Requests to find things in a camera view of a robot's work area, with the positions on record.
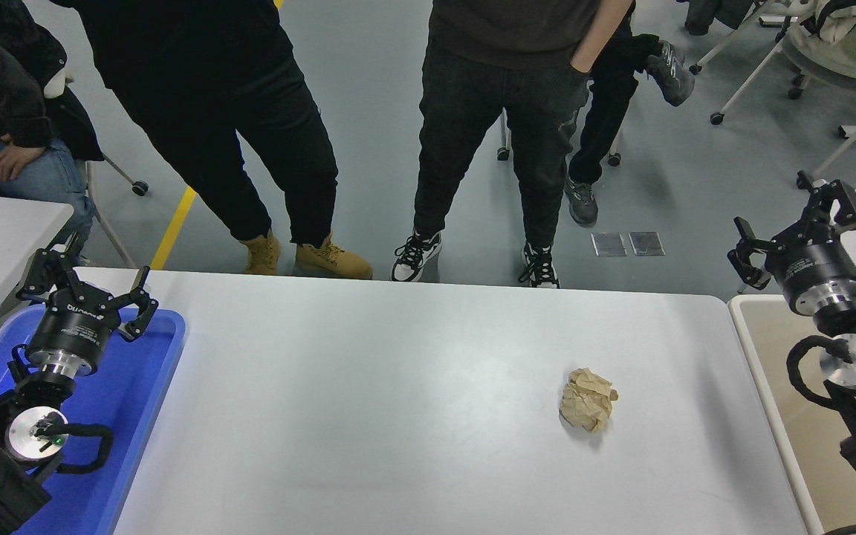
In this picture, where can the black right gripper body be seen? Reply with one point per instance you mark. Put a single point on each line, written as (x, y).
(818, 271)

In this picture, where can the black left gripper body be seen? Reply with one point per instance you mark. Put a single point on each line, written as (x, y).
(71, 331)

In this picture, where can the person's hand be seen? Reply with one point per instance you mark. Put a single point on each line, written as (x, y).
(18, 160)

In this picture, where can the large pale plastic bin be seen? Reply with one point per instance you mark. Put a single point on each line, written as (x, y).
(770, 334)

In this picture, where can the metal floor plate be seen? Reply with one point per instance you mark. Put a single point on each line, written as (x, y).
(646, 244)
(609, 245)

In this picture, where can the blue plastic tray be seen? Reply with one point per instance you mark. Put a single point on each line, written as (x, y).
(138, 416)

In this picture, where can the wheeled chair with white back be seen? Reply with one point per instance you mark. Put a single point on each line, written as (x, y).
(142, 189)

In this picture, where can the beige jacket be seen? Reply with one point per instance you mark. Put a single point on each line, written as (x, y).
(844, 37)

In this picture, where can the crumpled tan paper ball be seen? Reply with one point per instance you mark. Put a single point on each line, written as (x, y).
(588, 401)

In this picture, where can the dark bag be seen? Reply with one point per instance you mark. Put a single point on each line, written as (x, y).
(703, 18)

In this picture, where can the white frame wheeled chair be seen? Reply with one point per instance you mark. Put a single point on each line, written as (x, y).
(716, 119)

